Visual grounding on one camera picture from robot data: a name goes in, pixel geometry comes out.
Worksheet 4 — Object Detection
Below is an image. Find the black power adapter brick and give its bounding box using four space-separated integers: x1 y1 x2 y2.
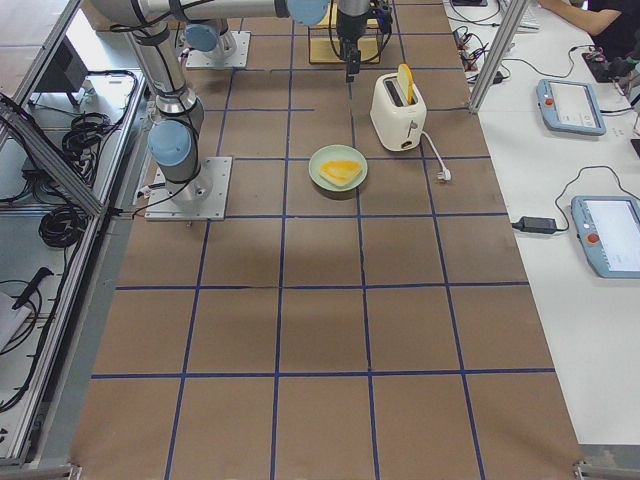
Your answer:
511 216 558 234

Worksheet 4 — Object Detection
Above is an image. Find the far blue teach pendant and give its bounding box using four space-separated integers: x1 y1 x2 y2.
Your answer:
536 79 606 136

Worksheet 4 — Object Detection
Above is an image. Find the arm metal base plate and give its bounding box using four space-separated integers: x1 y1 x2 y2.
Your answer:
143 157 233 221
185 28 251 70

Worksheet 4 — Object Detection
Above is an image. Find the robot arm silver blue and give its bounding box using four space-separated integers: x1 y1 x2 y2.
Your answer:
94 1 306 200
185 1 392 83

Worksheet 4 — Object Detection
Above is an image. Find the black wire basket rack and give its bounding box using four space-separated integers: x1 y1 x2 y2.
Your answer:
307 1 393 74

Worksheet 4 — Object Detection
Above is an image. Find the white toaster power cord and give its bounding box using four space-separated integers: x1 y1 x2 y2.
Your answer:
418 131 455 183

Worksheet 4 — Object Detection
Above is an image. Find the light green plate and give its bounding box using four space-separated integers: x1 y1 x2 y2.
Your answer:
308 145 368 192

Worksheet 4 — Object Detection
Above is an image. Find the near blue teach pendant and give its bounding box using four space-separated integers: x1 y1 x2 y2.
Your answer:
571 196 639 279

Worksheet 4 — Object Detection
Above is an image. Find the black cable bundle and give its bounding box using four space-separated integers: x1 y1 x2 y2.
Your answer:
60 112 124 162

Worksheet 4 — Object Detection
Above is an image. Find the yellow toast slice on plate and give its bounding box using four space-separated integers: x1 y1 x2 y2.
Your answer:
319 160 362 187

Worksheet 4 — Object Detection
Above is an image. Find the yellow toast slice in toaster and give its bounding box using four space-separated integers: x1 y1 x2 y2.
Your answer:
396 63 414 105

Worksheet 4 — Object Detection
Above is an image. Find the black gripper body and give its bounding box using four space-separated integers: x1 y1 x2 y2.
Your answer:
336 0 370 56

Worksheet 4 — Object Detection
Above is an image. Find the white two-slot toaster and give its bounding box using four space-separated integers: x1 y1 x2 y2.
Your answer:
370 73 427 152

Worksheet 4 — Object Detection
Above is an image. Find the blue teach pendant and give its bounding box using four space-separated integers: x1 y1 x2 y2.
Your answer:
571 196 639 279
536 79 606 136

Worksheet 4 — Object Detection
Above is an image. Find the aluminium frame post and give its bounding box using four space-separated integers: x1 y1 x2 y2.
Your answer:
468 0 527 113

